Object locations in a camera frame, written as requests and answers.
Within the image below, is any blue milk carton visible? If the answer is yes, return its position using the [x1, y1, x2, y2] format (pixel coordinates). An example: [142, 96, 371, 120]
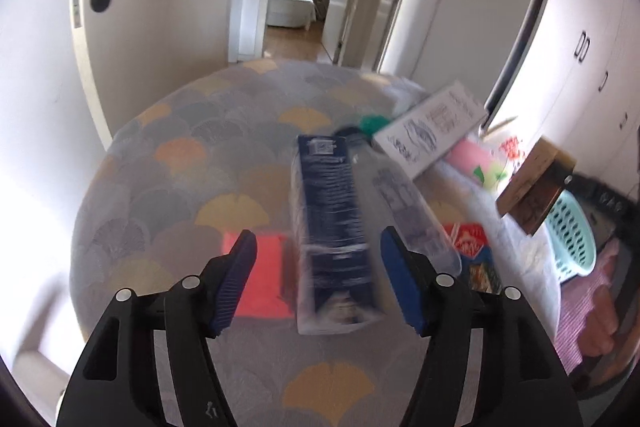
[290, 134, 384, 336]

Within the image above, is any clear plastic bottle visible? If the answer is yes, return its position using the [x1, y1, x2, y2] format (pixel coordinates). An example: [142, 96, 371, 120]
[335, 127, 462, 277]

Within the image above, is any person's right hand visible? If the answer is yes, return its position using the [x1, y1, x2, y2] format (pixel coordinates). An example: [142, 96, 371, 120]
[577, 285, 618, 358]

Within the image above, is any mint green perforated basket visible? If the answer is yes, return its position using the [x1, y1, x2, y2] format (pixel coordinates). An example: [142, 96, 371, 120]
[544, 191, 597, 284]

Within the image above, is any pink bed cover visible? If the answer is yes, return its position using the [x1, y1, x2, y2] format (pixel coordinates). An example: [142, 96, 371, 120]
[554, 239, 620, 373]

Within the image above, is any red panda paper cup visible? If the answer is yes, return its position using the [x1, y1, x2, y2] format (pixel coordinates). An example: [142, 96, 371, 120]
[486, 131, 533, 190]

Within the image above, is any red snack packet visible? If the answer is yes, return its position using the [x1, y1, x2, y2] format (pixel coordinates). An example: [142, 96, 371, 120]
[444, 222, 502, 294]

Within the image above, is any pink label plastic bottle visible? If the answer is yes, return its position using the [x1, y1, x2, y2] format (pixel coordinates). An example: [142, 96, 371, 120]
[444, 138, 508, 191]

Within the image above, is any orange red paper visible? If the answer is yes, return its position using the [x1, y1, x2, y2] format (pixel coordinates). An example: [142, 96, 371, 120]
[235, 233, 297, 320]

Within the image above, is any large white milk carton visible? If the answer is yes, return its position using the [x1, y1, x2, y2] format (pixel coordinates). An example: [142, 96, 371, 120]
[372, 81, 488, 180]

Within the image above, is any green bottle cap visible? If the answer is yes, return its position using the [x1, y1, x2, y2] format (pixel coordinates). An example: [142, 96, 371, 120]
[358, 115, 390, 139]

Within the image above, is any far room bed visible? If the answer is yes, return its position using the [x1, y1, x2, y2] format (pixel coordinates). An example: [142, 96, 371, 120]
[266, 0, 316, 30]

